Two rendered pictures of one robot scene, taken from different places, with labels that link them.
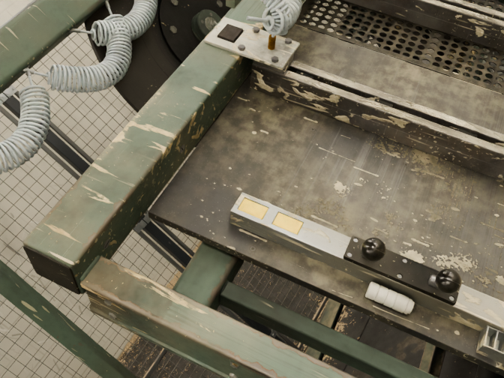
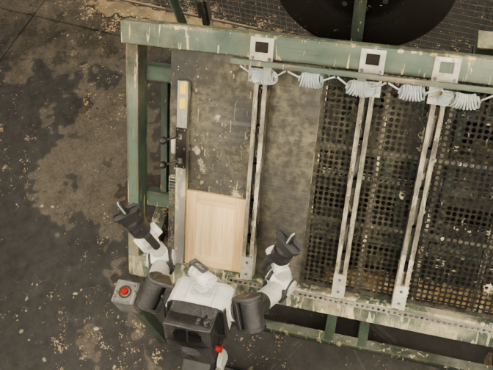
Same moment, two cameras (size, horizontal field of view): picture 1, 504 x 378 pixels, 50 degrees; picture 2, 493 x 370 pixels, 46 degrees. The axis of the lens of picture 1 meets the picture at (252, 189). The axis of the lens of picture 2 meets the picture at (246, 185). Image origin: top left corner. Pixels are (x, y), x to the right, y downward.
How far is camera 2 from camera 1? 2.35 m
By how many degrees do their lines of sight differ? 59
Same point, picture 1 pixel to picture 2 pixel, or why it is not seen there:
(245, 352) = (129, 105)
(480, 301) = (181, 175)
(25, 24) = not seen: outside the picture
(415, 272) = (180, 153)
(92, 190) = (149, 31)
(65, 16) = not seen: outside the picture
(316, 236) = (181, 115)
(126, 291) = (130, 59)
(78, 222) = (135, 34)
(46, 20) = not seen: outside the picture
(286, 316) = (163, 109)
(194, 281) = (158, 72)
